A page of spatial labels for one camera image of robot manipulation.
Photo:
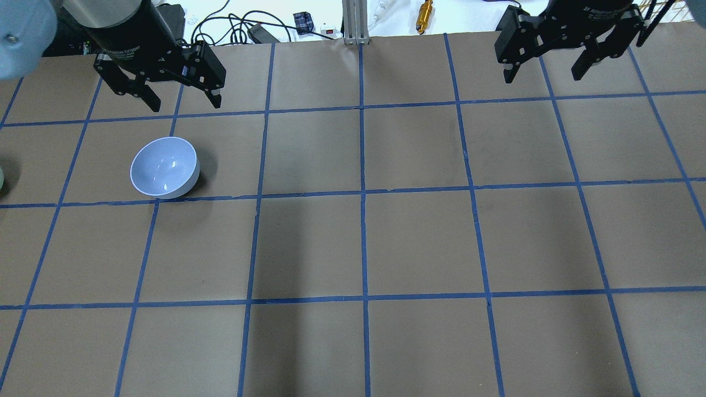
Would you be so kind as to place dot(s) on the small dark blue box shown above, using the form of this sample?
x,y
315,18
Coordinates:
x,y
303,23

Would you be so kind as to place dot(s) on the aluminium frame post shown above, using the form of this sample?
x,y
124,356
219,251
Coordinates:
x,y
355,22

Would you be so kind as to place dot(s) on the light blue bowl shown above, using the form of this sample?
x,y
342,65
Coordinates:
x,y
165,168

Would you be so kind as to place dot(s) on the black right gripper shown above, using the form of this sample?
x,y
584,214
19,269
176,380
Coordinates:
x,y
598,12

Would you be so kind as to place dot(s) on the black power adapter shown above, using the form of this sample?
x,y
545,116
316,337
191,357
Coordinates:
x,y
260,35

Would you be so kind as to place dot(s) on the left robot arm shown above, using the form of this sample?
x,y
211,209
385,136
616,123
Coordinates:
x,y
28,28

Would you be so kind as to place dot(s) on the white power strip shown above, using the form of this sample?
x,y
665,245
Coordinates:
x,y
331,31

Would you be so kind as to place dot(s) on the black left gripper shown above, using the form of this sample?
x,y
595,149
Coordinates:
x,y
134,37

